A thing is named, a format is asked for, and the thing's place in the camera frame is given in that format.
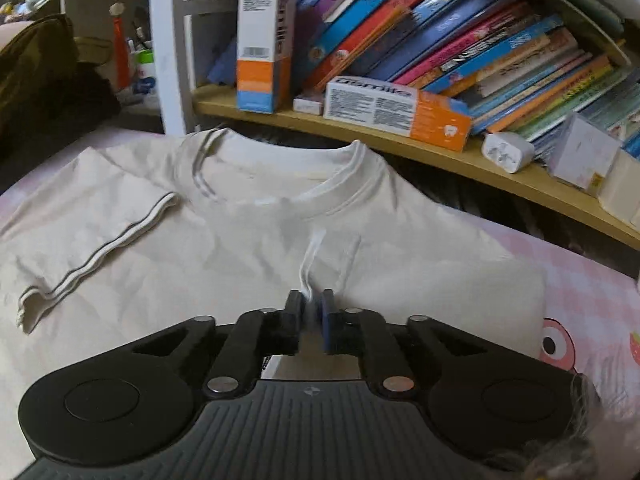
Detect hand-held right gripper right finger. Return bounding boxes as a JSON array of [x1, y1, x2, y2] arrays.
[[320, 289, 501, 401]]

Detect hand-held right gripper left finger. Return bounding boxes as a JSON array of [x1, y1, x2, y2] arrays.
[[132, 289, 307, 401]]

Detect cream t-shirt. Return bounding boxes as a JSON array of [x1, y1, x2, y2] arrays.
[[0, 127, 548, 476]]

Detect long white orange toothpaste box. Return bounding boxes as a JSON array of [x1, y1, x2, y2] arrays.
[[323, 76, 473, 152]]

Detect white charger plug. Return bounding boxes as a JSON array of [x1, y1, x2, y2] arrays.
[[481, 131, 536, 175]]

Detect pink checked desk mat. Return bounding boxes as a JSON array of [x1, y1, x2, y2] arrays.
[[0, 125, 640, 411]]

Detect white wooden bookshelf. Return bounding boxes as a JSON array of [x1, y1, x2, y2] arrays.
[[147, 0, 640, 251]]

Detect tall white orange toothpaste box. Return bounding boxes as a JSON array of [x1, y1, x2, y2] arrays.
[[236, 0, 298, 113]]

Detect white cube box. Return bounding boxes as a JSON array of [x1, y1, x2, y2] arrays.
[[547, 111, 622, 196]]

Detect black case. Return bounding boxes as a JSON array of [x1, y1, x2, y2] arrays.
[[0, 65, 123, 191]]

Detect row of colourful books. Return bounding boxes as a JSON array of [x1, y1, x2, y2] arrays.
[[207, 0, 640, 156]]

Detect red white figurine bottle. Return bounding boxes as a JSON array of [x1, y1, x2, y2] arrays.
[[109, 2, 133, 92]]

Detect cream pen holder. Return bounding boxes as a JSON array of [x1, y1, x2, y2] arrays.
[[597, 149, 640, 228]]

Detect olive green bag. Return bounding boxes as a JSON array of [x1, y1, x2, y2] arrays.
[[0, 12, 113, 131]]

